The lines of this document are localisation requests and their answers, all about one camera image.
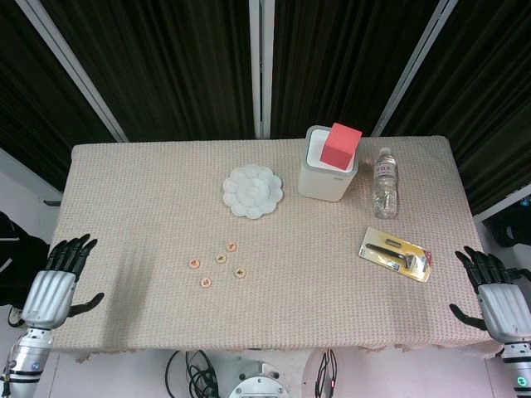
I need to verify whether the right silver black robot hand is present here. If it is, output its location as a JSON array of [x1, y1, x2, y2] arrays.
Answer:
[[449, 245, 531, 344]]

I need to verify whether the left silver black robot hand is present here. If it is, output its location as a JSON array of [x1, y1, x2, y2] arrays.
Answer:
[[19, 234, 105, 331]]

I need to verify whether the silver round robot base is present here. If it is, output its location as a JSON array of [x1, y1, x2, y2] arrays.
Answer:
[[227, 359, 290, 398]]

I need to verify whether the black bag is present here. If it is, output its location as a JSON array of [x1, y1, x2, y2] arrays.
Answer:
[[0, 211, 53, 308]]

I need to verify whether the black equipment pile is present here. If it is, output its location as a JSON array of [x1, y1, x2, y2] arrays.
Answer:
[[483, 209, 531, 249]]

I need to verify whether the razor in yellow card package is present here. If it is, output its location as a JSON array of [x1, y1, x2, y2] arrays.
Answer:
[[358, 226, 434, 284]]

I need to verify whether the clear plastic water bottle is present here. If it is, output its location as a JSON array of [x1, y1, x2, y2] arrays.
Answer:
[[372, 147, 400, 220]]

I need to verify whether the black curtain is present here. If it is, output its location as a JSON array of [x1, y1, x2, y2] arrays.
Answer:
[[270, 0, 441, 140], [381, 0, 531, 216], [0, 0, 117, 192], [41, 0, 256, 142]]

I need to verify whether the beige woven tablecloth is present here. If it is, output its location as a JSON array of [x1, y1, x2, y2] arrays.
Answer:
[[48, 134, 505, 365]]

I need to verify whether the white bin with grey rim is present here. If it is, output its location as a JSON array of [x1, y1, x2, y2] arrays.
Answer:
[[297, 124, 360, 203]]

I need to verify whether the red foam block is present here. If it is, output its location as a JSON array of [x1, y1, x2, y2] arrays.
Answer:
[[319, 122, 364, 171]]

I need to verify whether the white flower-shaped paint palette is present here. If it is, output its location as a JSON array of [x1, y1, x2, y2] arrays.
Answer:
[[222, 163, 285, 220]]

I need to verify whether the black cable bundle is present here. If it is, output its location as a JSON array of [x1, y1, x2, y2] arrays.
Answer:
[[164, 349, 221, 398]]

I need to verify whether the black cable with red light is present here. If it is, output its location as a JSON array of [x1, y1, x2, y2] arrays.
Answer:
[[314, 349, 338, 398]]

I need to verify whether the grey metal frame post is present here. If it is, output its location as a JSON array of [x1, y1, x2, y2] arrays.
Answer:
[[15, 0, 129, 143], [248, 0, 275, 140], [371, 0, 460, 138]]

